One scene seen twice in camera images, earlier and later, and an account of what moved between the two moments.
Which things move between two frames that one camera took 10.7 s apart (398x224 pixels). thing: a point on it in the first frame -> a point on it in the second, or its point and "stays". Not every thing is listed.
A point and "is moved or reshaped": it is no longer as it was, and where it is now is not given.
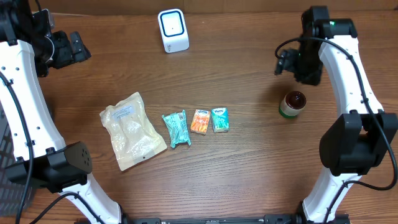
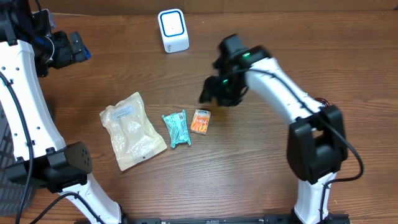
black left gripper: [68, 57] stays
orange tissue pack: [200, 122] stays
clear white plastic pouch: [134, 136] stays
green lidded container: [291, 104] is moved or reshaped
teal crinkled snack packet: [178, 129] stays
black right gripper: [313, 76] -> [211, 93]
